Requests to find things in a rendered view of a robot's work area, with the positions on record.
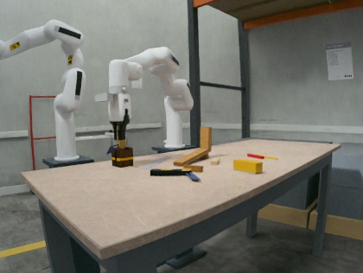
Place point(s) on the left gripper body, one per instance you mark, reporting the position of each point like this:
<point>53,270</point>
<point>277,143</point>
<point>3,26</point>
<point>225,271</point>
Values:
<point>120,102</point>

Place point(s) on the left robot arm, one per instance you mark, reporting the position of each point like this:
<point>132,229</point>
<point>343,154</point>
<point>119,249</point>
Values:
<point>178,90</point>

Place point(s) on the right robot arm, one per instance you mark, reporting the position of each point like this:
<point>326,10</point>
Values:
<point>74,77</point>

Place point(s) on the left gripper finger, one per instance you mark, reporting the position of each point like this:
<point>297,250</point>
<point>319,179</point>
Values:
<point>114,123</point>
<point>122,127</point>

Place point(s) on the black sliding bevel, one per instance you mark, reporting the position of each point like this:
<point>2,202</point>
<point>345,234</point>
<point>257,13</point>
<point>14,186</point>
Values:
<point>173,172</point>

